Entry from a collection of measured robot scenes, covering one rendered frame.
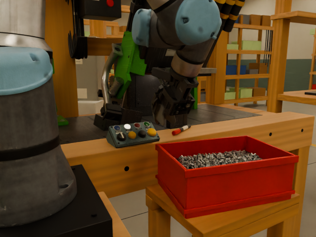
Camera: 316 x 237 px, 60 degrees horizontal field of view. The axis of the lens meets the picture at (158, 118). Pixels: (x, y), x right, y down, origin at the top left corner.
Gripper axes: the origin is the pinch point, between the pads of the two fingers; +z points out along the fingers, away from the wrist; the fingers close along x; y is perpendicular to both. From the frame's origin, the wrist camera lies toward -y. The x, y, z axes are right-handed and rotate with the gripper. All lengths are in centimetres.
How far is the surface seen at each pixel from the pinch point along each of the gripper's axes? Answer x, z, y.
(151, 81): 20.8, 16.8, -38.5
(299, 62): 904, 294, -445
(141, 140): -5.0, 6.6, 2.3
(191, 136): 14.4, 7.7, 3.1
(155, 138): 0.3, 6.5, 2.1
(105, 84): -3.3, 14.6, -35.3
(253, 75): 514, 243, -320
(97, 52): 5, 23, -71
